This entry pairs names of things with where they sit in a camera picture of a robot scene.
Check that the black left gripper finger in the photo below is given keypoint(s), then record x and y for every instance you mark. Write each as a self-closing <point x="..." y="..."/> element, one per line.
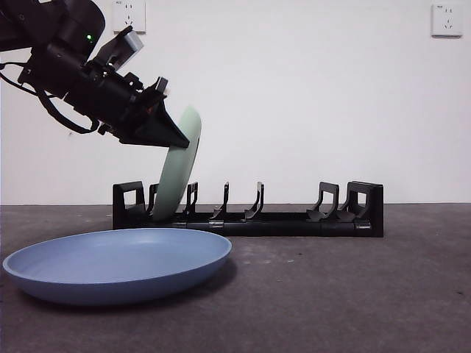
<point x="158" y="132"/>

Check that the pale green round plate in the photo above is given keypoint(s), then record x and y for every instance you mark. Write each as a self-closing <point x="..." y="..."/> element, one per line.
<point x="176" y="173"/>

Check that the blue round plate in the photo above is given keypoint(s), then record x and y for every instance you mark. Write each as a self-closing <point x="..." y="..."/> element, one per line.
<point x="110" y="264"/>

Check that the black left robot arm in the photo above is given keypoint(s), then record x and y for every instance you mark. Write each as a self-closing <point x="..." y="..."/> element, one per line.
<point x="55" y="55"/>

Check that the black plastic plate rack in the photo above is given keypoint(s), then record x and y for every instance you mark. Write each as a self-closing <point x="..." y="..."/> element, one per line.
<point x="279" y="226"/>

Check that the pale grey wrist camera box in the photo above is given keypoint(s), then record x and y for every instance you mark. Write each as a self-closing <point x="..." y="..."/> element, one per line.
<point x="130" y="46"/>

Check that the white wall socket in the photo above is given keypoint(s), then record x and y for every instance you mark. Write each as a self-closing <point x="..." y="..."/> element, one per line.
<point x="137" y="14"/>
<point x="447" y="20"/>

